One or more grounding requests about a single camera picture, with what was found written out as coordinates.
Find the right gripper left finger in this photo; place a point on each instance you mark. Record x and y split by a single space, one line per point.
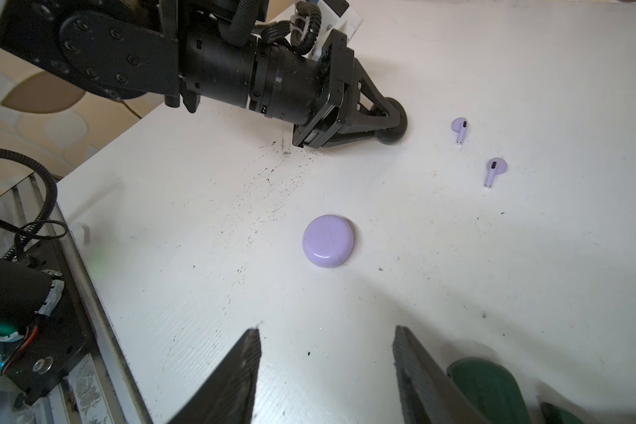
227 396

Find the purple round earbud case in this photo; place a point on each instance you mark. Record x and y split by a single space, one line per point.
328 241

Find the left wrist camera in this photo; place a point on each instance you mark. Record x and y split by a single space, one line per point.
314 21

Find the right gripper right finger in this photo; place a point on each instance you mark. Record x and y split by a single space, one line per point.
426 393

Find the purple earbud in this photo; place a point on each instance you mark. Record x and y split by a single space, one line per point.
459 126
496 166

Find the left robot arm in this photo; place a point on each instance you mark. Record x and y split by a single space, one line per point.
183 50

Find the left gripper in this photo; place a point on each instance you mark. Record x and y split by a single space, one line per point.
327 90

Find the green pipe wrench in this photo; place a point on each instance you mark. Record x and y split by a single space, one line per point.
491 389

